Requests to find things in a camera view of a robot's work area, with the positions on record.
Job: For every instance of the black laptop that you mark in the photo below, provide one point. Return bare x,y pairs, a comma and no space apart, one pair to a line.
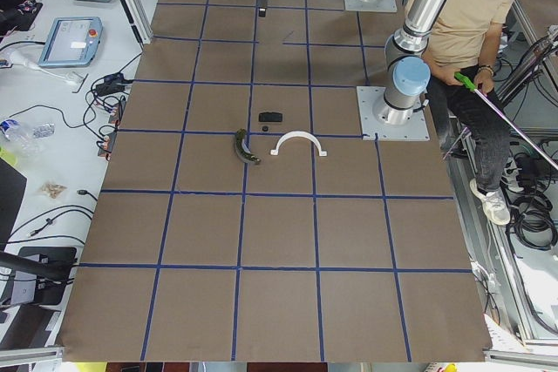
12,189

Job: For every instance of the clear plastic water bottle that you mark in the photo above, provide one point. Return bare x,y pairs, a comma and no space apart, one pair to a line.
26,139

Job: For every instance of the black rectangular plastic block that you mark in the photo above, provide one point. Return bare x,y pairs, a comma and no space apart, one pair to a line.
270,117

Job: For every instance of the black usb hub box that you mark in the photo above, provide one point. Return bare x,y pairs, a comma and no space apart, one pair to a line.
112,83

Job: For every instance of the small bag of snacks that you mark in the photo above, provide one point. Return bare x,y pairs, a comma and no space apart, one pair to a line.
51,190

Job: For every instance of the dark green curved part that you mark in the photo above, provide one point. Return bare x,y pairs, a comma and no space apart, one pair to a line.
242,151

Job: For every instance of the near blue teach pendant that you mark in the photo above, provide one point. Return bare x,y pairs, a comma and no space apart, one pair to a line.
71,42

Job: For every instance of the white shoe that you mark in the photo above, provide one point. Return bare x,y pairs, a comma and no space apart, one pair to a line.
493,204

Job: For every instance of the white semicircular bracket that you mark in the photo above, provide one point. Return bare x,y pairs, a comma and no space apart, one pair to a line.
298,136

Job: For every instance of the person in beige shirt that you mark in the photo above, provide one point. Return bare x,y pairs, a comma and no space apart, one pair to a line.
466,39

